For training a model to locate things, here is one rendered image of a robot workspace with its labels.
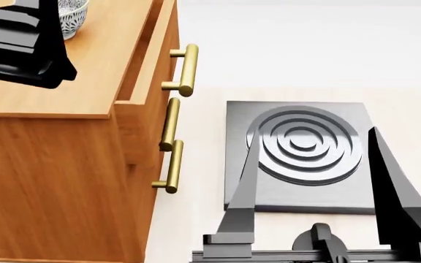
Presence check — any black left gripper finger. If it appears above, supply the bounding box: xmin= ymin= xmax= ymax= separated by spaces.
xmin=34 ymin=0 xmax=78 ymax=89

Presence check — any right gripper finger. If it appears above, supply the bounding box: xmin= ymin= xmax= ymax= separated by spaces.
xmin=202 ymin=126 xmax=262 ymax=259
xmin=367 ymin=126 xmax=421 ymax=260

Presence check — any white patterned bowl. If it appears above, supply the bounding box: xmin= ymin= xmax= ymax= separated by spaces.
xmin=57 ymin=0 xmax=91 ymax=42

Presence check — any grey stove burner plate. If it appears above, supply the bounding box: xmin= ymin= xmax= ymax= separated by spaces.
xmin=224 ymin=100 xmax=376 ymax=216

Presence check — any wooden cabinet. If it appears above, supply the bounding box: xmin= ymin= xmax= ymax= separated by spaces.
xmin=0 ymin=0 xmax=200 ymax=263

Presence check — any open wooden drawer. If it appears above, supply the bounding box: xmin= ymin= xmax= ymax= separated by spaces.
xmin=114 ymin=0 xmax=181 ymax=166

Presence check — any brass drawer handle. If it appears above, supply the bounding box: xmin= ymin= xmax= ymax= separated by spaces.
xmin=151 ymin=139 xmax=185 ymax=195
xmin=161 ymin=43 xmax=200 ymax=98
xmin=159 ymin=96 xmax=182 ymax=153

